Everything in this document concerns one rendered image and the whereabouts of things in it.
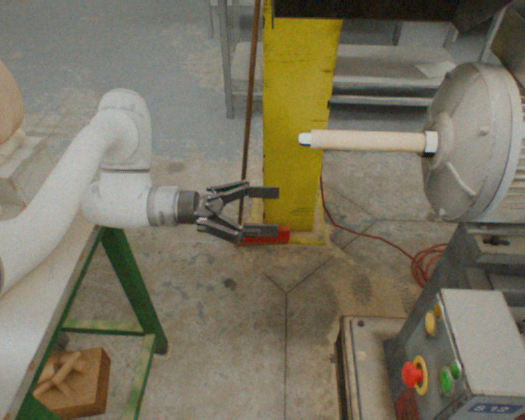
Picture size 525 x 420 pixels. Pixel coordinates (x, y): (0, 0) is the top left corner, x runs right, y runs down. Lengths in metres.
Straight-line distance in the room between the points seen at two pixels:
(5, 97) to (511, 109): 0.85
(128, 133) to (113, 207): 0.16
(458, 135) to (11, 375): 0.85
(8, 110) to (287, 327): 1.38
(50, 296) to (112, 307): 1.10
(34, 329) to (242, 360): 1.05
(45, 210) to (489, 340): 0.63
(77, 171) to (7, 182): 0.34
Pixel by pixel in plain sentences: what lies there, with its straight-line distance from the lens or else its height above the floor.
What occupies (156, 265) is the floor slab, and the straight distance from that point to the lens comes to 2.09.
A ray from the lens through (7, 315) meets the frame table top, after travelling 0.95.
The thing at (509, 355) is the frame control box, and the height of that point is 1.12.
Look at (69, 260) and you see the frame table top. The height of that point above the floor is 0.93.
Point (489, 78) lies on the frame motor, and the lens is 0.64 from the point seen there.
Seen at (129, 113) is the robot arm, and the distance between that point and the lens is 0.83.
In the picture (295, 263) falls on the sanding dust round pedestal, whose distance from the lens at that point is 2.03.
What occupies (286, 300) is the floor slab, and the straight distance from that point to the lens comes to 1.90.
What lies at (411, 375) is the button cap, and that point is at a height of 0.99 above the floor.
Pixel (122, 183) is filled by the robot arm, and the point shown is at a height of 1.10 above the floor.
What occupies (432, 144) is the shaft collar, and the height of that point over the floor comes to 1.26.
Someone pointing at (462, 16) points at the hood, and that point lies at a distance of 0.74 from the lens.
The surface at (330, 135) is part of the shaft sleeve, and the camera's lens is 0.64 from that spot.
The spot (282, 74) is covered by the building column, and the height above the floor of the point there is 0.93.
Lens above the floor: 1.63
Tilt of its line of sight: 46 degrees down
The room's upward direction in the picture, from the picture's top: straight up
